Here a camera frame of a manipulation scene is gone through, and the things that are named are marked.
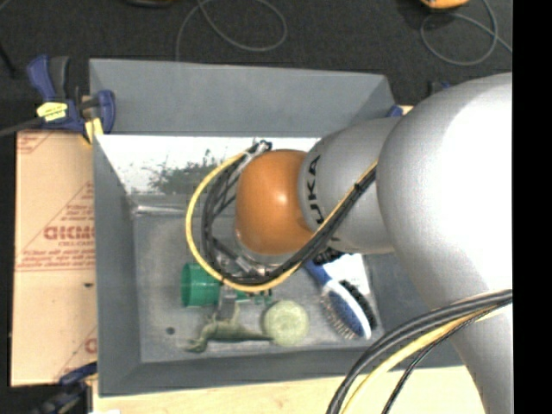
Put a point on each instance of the grey metal bin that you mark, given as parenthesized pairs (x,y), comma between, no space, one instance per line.
(215,97)

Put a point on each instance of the green plastic cup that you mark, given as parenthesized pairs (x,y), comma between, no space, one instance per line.
(196,285)

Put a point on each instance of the blue and white brush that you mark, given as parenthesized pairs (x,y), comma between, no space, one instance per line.
(345,313)

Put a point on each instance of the brown cardboard board red print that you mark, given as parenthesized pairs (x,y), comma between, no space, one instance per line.
(52,300)

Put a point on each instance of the green toy dinosaur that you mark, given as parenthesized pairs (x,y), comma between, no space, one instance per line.
(226,331)

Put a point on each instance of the pale green ball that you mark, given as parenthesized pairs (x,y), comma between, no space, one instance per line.
(285,322)

